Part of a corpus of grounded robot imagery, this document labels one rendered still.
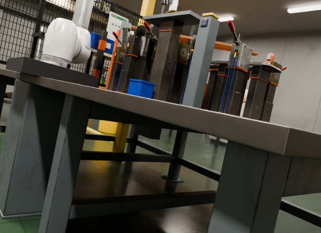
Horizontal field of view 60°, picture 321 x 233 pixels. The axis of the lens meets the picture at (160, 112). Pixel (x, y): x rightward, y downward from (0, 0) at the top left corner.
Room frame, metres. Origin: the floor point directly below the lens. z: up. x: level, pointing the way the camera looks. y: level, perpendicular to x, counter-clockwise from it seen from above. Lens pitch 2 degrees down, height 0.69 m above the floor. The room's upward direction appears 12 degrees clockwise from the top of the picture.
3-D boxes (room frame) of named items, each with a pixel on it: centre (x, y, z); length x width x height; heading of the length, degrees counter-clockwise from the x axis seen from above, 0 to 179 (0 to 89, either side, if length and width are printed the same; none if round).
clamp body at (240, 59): (1.38, -0.32, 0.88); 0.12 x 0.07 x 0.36; 134
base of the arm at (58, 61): (1.49, 0.60, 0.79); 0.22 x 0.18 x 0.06; 51
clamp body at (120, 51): (2.14, 0.41, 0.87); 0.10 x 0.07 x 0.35; 134
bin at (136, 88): (1.47, 0.13, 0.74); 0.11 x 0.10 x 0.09; 44
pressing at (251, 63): (1.92, -0.06, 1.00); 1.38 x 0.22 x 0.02; 44
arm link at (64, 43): (1.52, 0.61, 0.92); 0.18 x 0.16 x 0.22; 175
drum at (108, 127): (4.88, 0.86, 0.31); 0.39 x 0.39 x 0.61
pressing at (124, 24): (2.46, 0.46, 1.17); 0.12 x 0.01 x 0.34; 134
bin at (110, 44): (2.51, 0.65, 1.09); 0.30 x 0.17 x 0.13; 141
